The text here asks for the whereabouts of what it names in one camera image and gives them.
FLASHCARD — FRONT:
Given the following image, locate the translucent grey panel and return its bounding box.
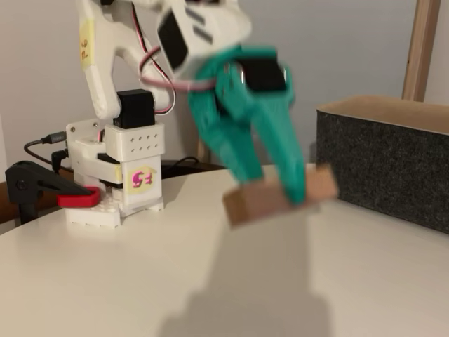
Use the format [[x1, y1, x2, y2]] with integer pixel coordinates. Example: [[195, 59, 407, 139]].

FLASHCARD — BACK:
[[210, 0, 419, 170]]

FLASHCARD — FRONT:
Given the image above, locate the yellow F5 sticker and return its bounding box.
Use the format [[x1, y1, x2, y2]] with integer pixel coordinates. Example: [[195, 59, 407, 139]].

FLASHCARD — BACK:
[[126, 164, 159, 193]]

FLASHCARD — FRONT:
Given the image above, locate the black power plug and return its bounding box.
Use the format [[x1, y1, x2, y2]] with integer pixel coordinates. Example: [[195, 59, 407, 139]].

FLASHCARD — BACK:
[[51, 149, 69, 173]]

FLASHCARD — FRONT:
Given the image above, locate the wooden cat block red face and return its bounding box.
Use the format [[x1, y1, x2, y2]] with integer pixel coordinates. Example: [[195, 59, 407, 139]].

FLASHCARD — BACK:
[[222, 164, 340, 229]]

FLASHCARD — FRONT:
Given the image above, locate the black power cable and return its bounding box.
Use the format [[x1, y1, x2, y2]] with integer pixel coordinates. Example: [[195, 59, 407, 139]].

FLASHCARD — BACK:
[[159, 157, 201, 176]]

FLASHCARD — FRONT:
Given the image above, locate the grey felt box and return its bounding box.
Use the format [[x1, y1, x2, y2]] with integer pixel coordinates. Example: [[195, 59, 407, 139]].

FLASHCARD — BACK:
[[314, 94, 449, 235]]

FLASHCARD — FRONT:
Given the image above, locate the black clamp with red pad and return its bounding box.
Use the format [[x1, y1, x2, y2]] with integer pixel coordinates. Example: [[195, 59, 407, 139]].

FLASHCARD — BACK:
[[5, 160, 101, 225]]

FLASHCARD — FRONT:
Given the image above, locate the black USB cable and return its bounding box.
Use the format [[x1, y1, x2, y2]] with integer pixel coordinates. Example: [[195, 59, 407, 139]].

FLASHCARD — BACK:
[[23, 131, 73, 173]]

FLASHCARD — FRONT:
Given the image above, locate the red white arm servo wire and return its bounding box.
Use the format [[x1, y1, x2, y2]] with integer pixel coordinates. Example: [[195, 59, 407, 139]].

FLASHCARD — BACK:
[[130, 1, 217, 115]]

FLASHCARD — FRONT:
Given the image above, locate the wooden shelf post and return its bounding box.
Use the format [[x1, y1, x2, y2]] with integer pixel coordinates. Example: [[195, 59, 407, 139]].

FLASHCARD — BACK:
[[196, 133, 213, 165], [401, 0, 442, 103]]

